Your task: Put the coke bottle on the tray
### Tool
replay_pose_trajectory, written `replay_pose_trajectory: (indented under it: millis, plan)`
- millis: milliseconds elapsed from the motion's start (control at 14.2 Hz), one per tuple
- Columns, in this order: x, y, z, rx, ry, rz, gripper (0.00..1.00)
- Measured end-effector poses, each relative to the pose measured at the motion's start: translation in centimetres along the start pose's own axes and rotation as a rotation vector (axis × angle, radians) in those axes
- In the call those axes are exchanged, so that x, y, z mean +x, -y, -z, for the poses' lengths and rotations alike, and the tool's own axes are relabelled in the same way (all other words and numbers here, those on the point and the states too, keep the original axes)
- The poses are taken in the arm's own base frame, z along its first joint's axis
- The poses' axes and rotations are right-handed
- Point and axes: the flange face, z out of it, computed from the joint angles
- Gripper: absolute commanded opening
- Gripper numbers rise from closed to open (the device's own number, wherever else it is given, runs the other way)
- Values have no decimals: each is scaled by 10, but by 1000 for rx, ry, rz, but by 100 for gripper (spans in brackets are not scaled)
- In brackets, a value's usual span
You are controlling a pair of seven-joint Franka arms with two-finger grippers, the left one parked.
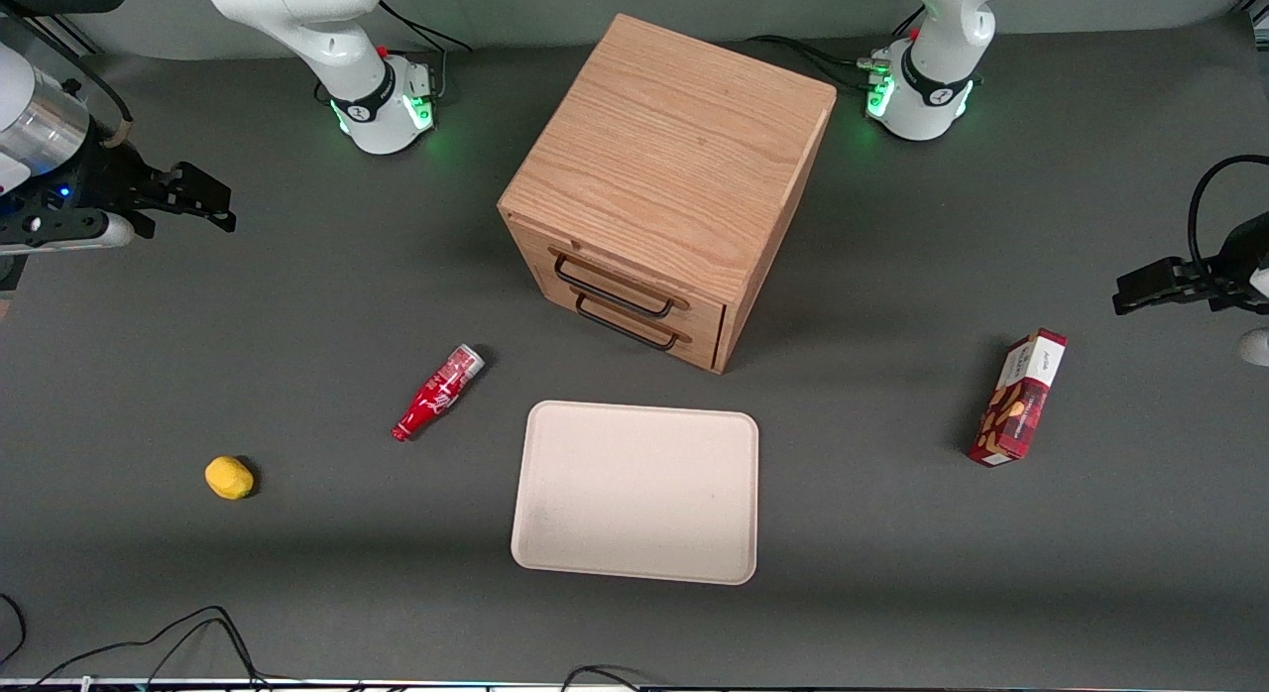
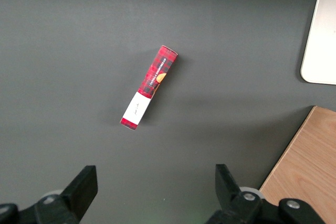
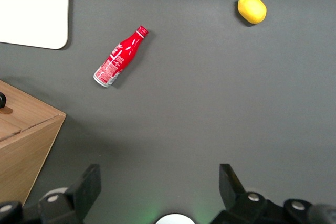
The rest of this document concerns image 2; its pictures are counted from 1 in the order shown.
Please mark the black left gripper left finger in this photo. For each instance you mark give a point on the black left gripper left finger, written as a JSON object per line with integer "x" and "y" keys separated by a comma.
{"x": 78, "y": 190}

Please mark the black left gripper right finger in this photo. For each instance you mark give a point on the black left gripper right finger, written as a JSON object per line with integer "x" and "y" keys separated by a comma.
{"x": 228, "y": 195}

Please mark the beige plastic tray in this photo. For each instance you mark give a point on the beige plastic tray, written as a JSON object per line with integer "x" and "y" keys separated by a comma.
{"x": 321, "y": 37}

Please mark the wooden drawer cabinet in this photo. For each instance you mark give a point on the wooden drawer cabinet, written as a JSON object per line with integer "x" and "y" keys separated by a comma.
{"x": 307, "y": 161}

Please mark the red tartan shortbread box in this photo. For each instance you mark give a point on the red tartan shortbread box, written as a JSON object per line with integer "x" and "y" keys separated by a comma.
{"x": 155, "y": 77}

